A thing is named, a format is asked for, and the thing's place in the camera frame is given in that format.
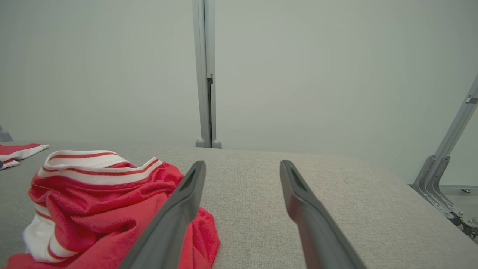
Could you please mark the grey angled metal bracket frame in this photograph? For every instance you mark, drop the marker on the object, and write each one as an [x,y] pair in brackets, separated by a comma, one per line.
[453,130]

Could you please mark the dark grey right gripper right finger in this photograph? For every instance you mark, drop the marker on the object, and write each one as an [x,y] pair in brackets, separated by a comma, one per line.
[317,228]

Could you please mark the grey partition post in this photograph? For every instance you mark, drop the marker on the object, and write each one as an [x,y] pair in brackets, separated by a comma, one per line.
[204,56]

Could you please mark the red shorts white side band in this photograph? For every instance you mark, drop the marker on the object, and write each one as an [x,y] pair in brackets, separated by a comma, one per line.
[18,150]

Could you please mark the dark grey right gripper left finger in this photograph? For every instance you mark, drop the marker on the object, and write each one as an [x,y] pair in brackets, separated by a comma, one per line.
[168,224]

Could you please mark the red shorts striped waistband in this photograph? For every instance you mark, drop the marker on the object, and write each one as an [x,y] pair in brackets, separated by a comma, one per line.
[93,209]

